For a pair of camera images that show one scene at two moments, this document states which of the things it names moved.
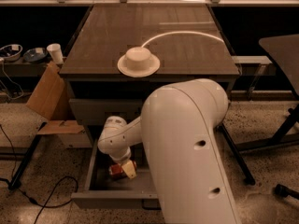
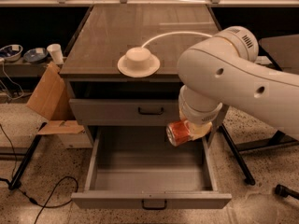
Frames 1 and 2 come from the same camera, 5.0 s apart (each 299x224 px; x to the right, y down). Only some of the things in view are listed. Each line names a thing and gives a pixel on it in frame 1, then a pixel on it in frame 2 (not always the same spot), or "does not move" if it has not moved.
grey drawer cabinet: x=187 y=39 does not move
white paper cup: x=56 y=52 does not move
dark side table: x=284 y=49 does not move
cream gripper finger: x=130 y=169 → x=197 y=131
